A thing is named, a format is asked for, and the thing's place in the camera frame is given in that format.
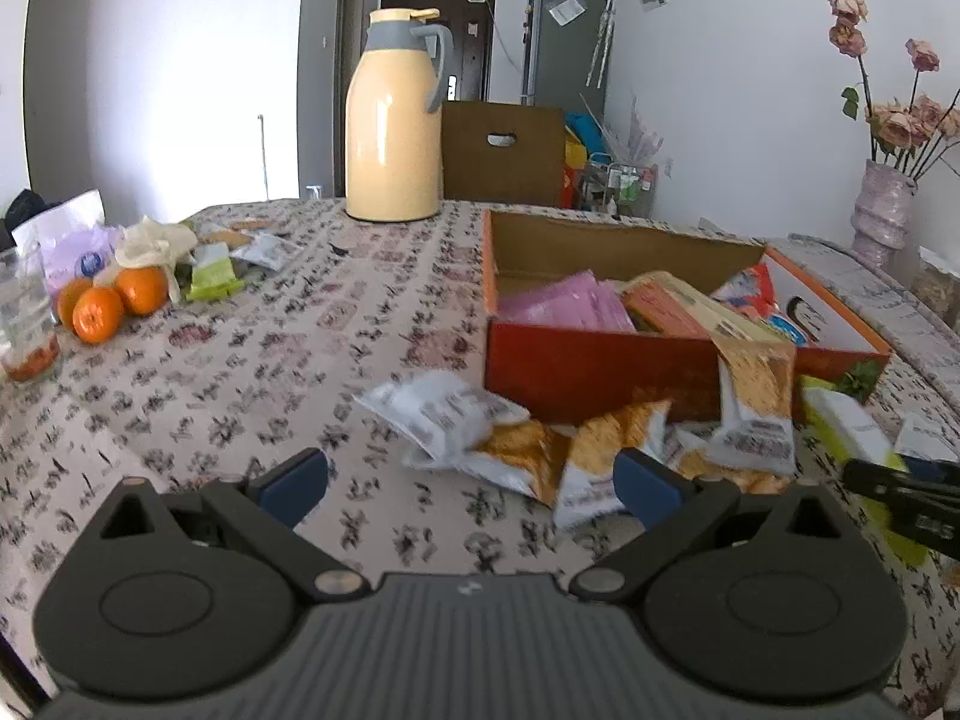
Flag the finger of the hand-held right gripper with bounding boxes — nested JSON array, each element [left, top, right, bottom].
[[896, 454, 960, 487], [841, 459, 960, 512]]

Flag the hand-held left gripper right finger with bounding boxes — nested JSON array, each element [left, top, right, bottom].
[[568, 447, 857, 604]]

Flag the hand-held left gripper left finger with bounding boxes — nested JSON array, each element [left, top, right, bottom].
[[79, 447, 370, 602]]

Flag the long green snack packet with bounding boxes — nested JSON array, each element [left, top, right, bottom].
[[799, 375, 931, 567]]

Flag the red cardboard box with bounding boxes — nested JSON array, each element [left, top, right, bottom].
[[480, 208, 893, 425]]

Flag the white grey snack packet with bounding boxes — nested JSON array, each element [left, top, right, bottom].
[[352, 371, 530, 466]]

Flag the beige red snack packet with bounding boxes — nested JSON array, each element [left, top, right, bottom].
[[621, 270, 796, 346]]

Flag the red snack bag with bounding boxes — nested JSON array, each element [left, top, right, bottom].
[[709, 264, 815, 346]]

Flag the grey patterned cloth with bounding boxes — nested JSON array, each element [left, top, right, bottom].
[[697, 217, 960, 368]]

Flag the small green packet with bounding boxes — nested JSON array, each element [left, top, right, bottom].
[[184, 259, 247, 302]]

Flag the small white packet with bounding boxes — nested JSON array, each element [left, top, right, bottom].
[[229, 234, 303, 271]]

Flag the orange fruit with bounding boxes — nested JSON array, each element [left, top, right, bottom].
[[114, 265, 169, 316], [56, 277, 95, 331], [73, 286, 125, 346]]

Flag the pink ribbed vase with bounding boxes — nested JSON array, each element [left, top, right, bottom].
[[851, 159, 917, 271]]

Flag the cream glove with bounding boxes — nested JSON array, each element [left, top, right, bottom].
[[114, 216, 197, 305]]

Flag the clear glass cup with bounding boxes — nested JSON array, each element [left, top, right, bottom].
[[0, 244, 62, 385]]

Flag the red yellow bag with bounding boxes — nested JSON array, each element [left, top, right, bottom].
[[561, 139, 593, 209]]

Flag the pale dried branches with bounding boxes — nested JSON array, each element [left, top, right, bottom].
[[604, 94, 665, 166]]

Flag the dried pink roses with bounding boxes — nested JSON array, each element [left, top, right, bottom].
[[825, 0, 960, 181]]

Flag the white plastic bag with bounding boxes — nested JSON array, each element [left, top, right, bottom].
[[11, 189, 106, 248]]

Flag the brown wooden chair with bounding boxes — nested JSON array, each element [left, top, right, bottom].
[[441, 101, 565, 207]]

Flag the blue bag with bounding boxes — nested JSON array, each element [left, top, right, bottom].
[[564, 112, 608, 158]]

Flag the yellow thermos jug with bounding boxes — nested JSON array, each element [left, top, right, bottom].
[[345, 7, 455, 224]]

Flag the black bag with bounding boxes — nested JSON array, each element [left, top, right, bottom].
[[0, 189, 65, 248]]

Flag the grey refrigerator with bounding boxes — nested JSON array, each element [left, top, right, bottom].
[[521, 0, 610, 121]]

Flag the white umbrella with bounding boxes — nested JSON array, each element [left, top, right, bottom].
[[585, 0, 617, 87]]

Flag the dark brown door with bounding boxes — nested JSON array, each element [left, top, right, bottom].
[[380, 0, 497, 102]]

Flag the wire rack with bottles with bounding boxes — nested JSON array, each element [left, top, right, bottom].
[[577, 154, 659, 217]]

